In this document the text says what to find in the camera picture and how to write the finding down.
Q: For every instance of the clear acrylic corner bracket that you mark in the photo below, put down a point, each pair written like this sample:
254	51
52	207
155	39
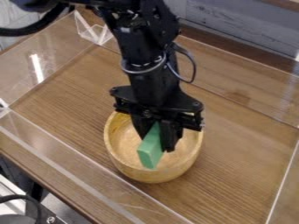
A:
94	33

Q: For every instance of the brown wooden bowl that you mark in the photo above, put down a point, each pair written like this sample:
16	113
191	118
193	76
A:
122	142

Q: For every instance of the clear acrylic tray walls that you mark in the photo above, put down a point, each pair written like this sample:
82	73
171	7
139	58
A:
234	172

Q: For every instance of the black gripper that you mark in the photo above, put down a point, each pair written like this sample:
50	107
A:
154	99

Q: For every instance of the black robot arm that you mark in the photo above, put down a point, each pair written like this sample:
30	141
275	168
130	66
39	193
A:
144	27

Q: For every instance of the green rectangular block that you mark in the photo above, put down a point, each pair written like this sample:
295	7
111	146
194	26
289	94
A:
150	150

